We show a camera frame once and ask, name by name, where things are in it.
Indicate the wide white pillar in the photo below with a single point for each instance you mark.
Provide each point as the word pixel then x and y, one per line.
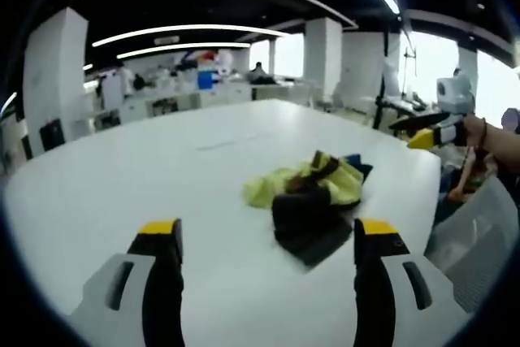
pixel 55 79

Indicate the person's right hand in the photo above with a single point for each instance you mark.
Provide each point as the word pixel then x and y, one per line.
pixel 474 131

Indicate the white cabinet row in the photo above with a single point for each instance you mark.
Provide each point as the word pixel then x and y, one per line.
pixel 178 101

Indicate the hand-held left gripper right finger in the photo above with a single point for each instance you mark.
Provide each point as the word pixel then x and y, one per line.
pixel 406 282

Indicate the black tripod stand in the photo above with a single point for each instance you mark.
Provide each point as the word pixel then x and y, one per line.
pixel 380 99

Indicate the narrow white pillar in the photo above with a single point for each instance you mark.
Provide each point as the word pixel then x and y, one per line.
pixel 323 60

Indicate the long ceiling strip light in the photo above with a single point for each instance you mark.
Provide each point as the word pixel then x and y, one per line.
pixel 191 32

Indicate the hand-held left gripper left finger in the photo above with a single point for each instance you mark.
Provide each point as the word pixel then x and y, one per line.
pixel 122 282

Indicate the yellow and black garment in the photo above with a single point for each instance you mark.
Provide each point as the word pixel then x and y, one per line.
pixel 308 196

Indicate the white plastic basket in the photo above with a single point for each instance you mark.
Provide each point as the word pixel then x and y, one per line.
pixel 475 241

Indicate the short ceiling strip light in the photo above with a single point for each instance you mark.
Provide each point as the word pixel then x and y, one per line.
pixel 183 48

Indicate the blue box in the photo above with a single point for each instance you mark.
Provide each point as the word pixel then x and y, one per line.
pixel 205 78

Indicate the colourful cloth pile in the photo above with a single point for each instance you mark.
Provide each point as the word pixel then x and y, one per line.
pixel 473 176

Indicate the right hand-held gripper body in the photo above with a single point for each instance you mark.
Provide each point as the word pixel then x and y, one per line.
pixel 455 93

